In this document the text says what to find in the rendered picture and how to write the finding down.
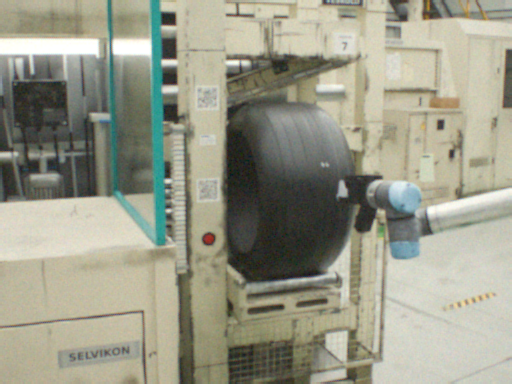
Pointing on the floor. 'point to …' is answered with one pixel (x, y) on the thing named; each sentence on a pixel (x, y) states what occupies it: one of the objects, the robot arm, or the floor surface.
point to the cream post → (209, 273)
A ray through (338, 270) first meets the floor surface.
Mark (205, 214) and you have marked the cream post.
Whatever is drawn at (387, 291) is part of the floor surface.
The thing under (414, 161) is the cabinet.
